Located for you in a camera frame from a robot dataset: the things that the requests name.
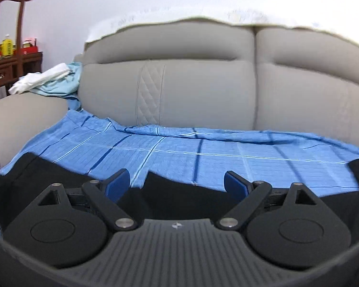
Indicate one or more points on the blue checked blanket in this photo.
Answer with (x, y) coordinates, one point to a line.
(197, 161)

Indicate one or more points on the white lace sofa cover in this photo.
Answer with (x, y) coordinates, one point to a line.
(242, 16)

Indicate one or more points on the yellow bottle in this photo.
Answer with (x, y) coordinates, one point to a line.
(6, 46)

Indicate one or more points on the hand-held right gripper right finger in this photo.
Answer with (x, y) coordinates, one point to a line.
(234, 185)

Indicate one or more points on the red box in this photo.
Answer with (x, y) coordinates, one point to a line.
(30, 49)

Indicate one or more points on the grey leather sofa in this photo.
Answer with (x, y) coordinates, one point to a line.
(197, 80)

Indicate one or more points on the white cloth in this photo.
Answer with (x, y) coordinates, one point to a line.
(39, 79)

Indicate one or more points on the light blue cloth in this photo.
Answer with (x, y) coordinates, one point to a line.
(65, 86)

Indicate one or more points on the dark wooden cabinet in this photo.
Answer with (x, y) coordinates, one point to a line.
(30, 62)

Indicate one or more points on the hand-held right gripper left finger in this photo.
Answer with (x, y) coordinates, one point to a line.
(118, 186)

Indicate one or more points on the dark wooden chair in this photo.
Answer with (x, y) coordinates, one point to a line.
(21, 15)

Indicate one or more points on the black pants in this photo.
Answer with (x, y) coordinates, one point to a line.
(179, 198)

